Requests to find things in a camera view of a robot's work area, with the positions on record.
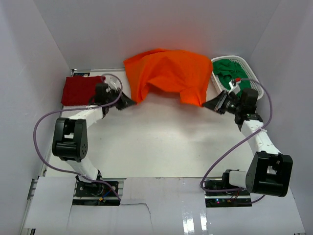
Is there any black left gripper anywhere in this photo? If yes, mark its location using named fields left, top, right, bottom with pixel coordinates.
left=105, top=87, right=136, bottom=110

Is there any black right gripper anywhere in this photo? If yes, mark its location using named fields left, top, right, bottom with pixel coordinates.
left=201, top=90, right=243, bottom=115

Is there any orange t shirt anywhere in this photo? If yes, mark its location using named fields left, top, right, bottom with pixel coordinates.
left=124, top=48, right=213, bottom=106

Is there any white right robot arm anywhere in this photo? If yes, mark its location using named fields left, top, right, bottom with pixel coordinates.
left=203, top=88, right=293, bottom=197

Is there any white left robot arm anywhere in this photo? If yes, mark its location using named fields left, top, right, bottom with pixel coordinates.
left=52, top=83, right=136, bottom=195

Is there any green t shirt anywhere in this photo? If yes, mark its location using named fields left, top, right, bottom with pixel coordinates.
left=213, top=59, right=249, bottom=90

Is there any folded dark red t shirt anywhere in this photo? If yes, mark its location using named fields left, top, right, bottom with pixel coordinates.
left=61, top=76, right=102, bottom=106

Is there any blue label sticker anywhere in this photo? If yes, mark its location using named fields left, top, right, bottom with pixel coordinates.
left=72, top=72, right=90, bottom=77

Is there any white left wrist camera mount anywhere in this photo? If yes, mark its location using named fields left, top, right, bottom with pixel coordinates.
left=106, top=75, right=120, bottom=92

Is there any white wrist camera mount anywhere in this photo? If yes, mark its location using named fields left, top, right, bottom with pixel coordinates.
left=228, top=78, right=241, bottom=95
left=106, top=75, right=120, bottom=92

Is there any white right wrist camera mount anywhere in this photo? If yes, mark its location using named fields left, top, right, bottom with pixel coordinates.
left=228, top=78, right=241, bottom=95

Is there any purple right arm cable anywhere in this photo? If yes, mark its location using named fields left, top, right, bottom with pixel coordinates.
left=201, top=77, right=272, bottom=204

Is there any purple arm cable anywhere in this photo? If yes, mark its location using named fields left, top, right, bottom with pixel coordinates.
left=33, top=73, right=122, bottom=202
left=201, top=77, right=272, bottom=204

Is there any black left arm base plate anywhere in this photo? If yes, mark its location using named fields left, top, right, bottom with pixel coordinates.
left=72, top=181, right=120, bottom=206

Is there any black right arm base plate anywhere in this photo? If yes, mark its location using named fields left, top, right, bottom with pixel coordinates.
left=204, top=178, right=252, bottom=208

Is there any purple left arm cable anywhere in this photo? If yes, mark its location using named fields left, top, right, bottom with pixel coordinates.
left=33, top=73, right=122, bottom=202

